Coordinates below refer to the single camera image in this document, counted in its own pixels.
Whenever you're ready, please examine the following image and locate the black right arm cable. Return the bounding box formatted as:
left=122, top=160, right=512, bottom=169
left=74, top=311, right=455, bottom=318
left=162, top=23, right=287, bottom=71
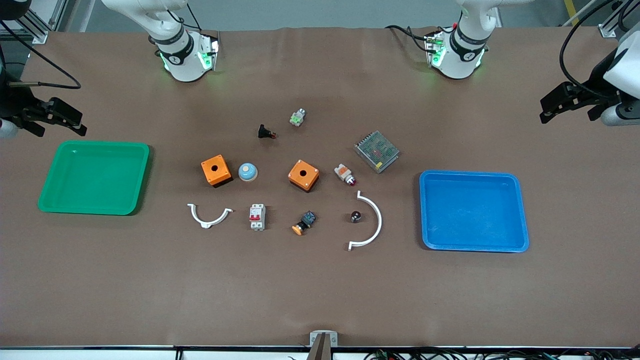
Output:
left=0, top=20, right=82, bottom=91

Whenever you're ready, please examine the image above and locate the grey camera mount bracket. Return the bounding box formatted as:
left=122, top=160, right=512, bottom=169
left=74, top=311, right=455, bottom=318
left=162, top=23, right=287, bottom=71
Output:
left=309, top=330, right=339, bottom=360

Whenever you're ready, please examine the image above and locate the metal mesh power supply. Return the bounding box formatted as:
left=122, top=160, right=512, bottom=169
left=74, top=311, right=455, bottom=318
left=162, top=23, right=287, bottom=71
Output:
left=354, top=130, right=401, bottom=174

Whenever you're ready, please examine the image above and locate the green plastic tray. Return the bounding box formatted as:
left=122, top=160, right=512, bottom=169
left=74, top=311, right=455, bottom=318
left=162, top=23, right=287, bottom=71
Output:
left=38, top=140, right=151, bottom=216

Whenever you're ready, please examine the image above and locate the light blue dome button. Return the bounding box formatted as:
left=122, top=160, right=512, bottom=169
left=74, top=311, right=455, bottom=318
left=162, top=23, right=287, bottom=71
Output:
left=237, top=162, right=259, bottom=183

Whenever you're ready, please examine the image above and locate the red white pilot lamp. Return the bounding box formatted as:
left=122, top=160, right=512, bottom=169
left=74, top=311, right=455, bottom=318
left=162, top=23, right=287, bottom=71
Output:
left=334, top=163, right=357, bottom=187

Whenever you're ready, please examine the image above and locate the blue plastic tray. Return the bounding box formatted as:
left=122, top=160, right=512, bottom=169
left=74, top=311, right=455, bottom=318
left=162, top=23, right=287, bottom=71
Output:
left=419, top=170, right=530, bottom=253

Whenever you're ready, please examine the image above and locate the black cable bundle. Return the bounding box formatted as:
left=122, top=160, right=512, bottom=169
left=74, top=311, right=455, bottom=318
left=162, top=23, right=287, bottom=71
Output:
left=365, top=347, right=640, bottom=360

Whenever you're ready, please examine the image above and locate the small white arc bracket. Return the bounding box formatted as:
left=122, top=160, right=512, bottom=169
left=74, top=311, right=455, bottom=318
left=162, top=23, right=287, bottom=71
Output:
left=187, top=202, right=234, bottom=229

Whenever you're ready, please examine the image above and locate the orange-head blue push-button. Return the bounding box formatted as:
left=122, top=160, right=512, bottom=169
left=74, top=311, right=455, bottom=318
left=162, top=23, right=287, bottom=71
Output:
left=291, top=210, right=317, bottom=236

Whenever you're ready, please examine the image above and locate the orange push-button enclosure box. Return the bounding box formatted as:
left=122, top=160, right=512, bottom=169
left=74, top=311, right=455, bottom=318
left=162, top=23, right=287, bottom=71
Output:
left=201, top=154, right=233, bottom=188
left=287, top=159, right=320, bottom=193

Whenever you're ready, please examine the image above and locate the black arm base cable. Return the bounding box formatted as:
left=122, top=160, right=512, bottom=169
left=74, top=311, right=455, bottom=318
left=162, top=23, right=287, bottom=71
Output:
left=385, top=24, right=453, bottom=53

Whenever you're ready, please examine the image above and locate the white red circuit breaker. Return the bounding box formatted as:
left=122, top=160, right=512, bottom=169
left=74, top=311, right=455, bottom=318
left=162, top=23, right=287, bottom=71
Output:
left=249, top=203, right=266, bottom=231

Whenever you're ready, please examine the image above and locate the large white arc bracket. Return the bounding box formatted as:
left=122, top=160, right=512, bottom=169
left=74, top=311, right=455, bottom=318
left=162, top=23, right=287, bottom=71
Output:
left=348, top=190, right=384, bottom=251

